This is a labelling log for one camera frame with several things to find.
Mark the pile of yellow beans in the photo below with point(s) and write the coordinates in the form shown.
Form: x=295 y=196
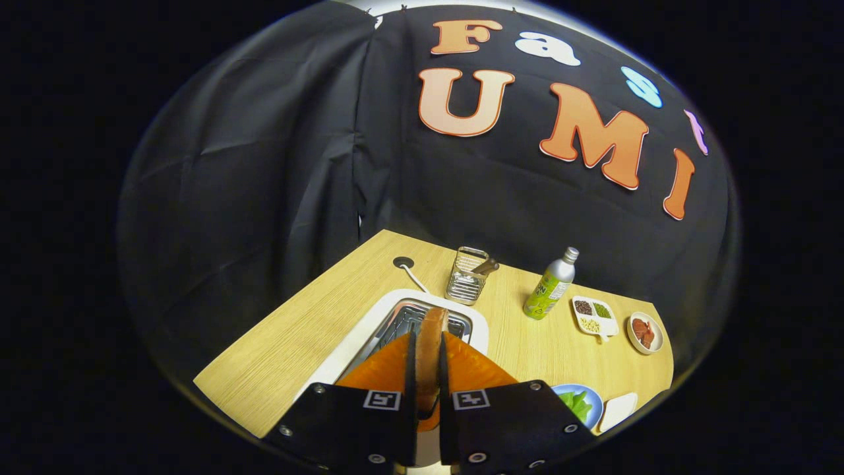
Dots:
x=590 y=325

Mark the toasted bread slice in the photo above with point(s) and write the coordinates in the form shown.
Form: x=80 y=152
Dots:
x=430 y=349

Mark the brown meat piece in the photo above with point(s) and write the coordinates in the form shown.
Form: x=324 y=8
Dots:
x=639 y=326
x=647 y=340

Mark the black backdrop cloth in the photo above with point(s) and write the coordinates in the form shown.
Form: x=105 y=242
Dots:
x=264 y=165

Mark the pile of dark beans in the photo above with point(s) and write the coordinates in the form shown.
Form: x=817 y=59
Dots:
x=583 y=307

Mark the blue plate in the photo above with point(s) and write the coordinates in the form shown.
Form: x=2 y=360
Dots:
x=595 y=404

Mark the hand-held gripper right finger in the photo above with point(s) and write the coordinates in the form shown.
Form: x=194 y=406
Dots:
x=508 y=425

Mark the silver green bottle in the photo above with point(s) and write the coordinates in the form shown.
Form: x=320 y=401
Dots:
x=548 y=290

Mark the green lettuce leaf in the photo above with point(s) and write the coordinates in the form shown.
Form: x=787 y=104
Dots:
x=577 y=406

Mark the white toaster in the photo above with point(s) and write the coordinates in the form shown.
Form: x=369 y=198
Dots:
x=349 y=349

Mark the white rectangular dish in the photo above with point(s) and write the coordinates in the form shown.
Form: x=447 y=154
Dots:
x=618 y=412

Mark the round white plate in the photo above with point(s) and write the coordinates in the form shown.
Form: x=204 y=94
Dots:
x=632 y=340

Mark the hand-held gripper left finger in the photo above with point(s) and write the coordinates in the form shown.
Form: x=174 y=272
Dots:
x=356 y=429

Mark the pile of green beans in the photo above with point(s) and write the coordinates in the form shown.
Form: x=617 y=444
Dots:
x=602 y=310

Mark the brown utensil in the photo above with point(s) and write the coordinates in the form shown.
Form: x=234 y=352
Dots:
x=486 y=266

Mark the white divided dish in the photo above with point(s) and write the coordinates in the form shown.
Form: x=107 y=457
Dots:
x=610 y=326

